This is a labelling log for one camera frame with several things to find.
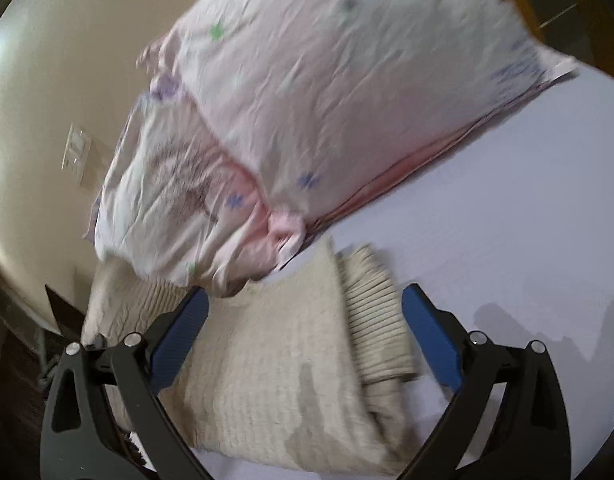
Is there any wooden headboard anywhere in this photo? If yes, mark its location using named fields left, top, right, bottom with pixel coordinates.
left=488, top=0, right=614, bottom=83

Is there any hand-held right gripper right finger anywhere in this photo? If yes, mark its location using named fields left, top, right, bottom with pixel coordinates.
left=394, top=283, right=572, bottom=480

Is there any pink floral pillow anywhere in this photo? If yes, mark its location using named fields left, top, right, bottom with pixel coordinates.
left=82, top=0, right=580, bottom=297

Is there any white wall switch plate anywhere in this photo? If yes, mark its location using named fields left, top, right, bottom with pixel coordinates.
left=61, top=122, right=92, bottom=186

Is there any beige knit sweater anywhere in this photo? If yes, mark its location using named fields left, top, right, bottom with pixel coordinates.
left=81, top=237, right=423, bottom=476

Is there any white bed sheet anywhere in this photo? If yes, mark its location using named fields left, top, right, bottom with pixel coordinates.
left=122, top=57, right=614, bottom=480

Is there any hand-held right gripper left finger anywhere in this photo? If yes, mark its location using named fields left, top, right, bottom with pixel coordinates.
left=40, top=287, right=223, bottom=480

